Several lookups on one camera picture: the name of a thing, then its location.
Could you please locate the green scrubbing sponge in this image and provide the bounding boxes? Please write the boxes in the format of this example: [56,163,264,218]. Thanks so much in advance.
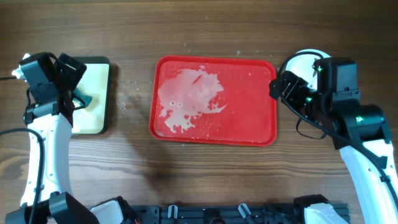
[72,88,93,110]

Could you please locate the white plate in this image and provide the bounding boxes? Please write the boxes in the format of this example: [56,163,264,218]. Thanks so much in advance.
[285,54,320,90]

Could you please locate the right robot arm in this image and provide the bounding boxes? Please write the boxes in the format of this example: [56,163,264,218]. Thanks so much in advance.
[269,52,397,223]

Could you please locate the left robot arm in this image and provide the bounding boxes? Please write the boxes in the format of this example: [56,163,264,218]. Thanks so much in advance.
[5,52,141,223]

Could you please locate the dark green soapy water tray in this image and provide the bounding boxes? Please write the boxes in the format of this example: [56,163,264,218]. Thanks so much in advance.
[72,56,111,135]

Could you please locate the red plastic tray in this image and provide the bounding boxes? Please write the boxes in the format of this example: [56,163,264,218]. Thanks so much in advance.
[149,55,277,147]

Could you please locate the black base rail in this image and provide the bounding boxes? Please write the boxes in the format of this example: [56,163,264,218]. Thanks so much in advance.
[132,203,304,224]

